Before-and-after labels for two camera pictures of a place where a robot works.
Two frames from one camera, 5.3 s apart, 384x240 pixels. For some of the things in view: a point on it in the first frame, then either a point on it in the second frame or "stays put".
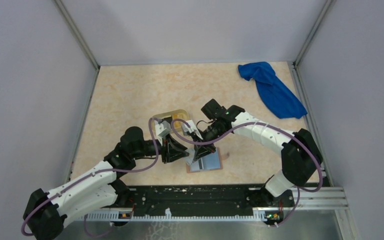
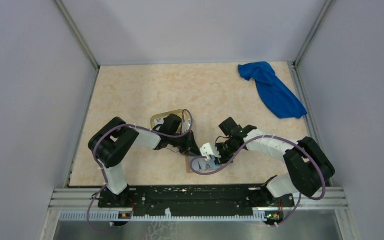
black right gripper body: (212, 132) to (226, 150)
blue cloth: (278, 98) stays put
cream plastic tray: (178, 117) stays put
